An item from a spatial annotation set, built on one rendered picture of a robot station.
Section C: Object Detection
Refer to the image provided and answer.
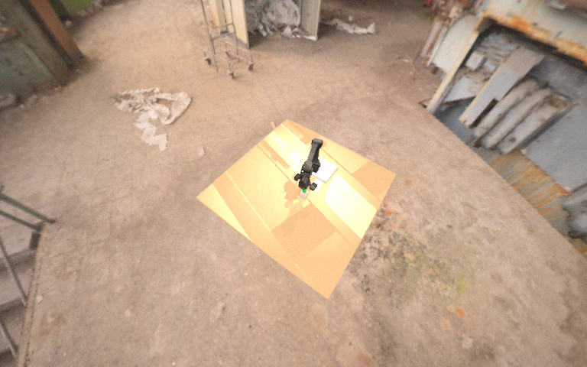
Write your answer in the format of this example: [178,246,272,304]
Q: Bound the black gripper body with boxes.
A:
[294,174,317,191]

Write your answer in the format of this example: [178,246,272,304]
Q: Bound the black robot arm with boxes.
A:
[298,138,323,190]

